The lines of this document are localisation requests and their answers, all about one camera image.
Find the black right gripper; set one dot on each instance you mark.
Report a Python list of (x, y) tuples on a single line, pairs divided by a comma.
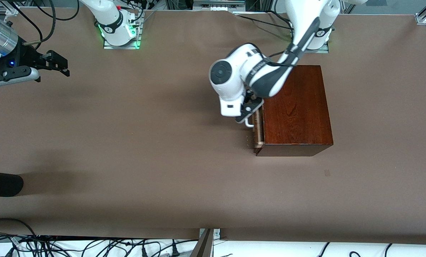
[(26, 58)]

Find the light wood drawer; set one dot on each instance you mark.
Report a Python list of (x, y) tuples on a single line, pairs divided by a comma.
[(258, 132)]

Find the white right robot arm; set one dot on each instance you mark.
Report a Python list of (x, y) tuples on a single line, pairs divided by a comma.
[(107, 18)]

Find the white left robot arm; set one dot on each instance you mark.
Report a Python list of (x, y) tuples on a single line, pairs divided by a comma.
[(231, 89)]

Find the black cylindrical object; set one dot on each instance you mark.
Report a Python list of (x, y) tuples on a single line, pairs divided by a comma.
[(0, 184)]

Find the brown table cover sheet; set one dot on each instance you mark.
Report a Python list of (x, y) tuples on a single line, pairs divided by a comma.
[(163, 178)]

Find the white power strip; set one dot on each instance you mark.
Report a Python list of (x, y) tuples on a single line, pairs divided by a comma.
[(218, 6)]

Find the dark brown wooden cabinet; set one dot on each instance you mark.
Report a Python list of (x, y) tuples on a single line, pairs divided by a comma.
[(295, 114)]

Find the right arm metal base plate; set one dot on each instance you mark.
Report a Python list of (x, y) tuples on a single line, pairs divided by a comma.
[(120, 47)]

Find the aluminium profile post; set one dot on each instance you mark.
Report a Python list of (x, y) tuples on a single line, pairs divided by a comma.
[(204, 246)]

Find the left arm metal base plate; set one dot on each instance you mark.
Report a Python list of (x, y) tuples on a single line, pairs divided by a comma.
[(316, 51)]

